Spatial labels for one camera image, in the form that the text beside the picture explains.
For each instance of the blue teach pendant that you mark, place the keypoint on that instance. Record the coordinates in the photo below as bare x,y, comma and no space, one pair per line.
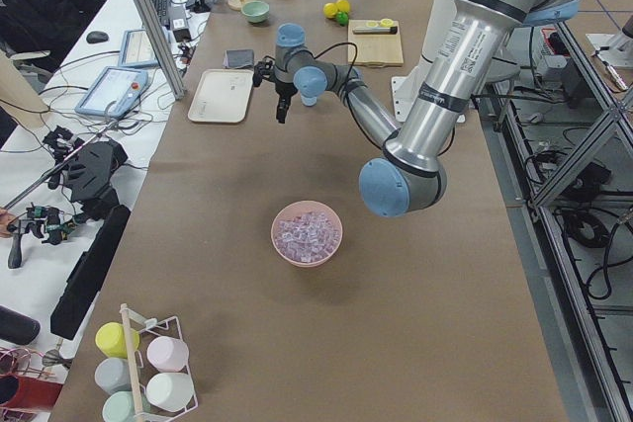
136,50
114,93

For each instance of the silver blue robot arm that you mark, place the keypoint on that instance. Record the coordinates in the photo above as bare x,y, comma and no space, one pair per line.
409,176

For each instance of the black keyboard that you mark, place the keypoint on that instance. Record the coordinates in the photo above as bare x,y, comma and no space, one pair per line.
161,8

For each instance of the grey cup in rack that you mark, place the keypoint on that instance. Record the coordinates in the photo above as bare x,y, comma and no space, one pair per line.
112,375

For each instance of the black long bar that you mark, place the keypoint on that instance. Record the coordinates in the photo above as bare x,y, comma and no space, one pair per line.
87,277

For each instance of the seated person in black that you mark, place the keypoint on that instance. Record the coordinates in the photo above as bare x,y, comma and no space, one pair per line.
54,26

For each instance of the white wire cup rack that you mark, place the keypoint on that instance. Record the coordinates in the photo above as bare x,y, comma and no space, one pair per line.
139,331

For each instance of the pink cup in rack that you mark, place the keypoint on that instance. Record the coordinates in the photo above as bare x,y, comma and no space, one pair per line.
168,354

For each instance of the white cup in rack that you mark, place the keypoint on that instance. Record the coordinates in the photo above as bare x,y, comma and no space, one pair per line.
170,391

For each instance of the cream serving tray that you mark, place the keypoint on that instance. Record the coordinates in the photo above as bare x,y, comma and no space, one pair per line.
222,96

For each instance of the yellow cup in rack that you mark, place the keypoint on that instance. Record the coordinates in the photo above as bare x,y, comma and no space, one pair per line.
110,340

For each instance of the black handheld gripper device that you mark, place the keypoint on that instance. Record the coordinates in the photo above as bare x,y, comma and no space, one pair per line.
85,168

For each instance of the yellow lemon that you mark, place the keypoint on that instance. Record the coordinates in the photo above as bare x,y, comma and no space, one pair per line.
343,6
330,10

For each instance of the aluminium frame post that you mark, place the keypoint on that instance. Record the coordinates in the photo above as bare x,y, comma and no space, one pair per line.
160,47

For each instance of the wooden cutting board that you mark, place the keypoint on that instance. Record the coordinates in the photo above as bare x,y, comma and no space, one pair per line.
374,50

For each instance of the mint cup in rack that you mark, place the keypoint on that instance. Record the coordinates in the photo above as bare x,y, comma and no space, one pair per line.
119,407

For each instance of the yellow lemon lower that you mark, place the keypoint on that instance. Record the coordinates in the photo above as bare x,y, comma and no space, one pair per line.
330,10

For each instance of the grey folded cloth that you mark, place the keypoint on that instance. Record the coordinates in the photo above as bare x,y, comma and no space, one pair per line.
239,58

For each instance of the pink bowl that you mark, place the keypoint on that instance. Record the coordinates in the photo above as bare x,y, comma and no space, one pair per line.
303,206

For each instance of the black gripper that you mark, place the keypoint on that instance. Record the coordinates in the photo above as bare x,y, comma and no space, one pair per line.
284,90

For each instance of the light blue cup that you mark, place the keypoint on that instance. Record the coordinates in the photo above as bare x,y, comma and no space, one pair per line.
308,101

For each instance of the blue teach pendant near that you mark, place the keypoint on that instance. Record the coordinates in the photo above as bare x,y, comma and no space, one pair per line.
114,93

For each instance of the black computer mouse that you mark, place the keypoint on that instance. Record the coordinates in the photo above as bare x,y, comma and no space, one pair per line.
95,37

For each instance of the mint green bowl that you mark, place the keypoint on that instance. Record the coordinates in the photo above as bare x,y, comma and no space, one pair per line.
255,12

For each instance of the blue teach pendant far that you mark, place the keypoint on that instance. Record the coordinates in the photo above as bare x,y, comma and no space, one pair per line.
136,50

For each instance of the green lime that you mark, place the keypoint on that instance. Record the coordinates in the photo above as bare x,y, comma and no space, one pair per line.
342,19

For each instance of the clear ice cubes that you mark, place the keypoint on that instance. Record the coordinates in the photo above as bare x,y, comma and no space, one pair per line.
308,238

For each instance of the lemon slice upper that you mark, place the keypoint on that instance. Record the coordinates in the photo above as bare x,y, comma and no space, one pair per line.
386,22

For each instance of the steel muddler black cap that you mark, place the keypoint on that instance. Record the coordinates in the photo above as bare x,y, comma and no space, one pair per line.
375,30

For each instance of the yellow lemon upper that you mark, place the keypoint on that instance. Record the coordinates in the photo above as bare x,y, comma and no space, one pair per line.
343,6

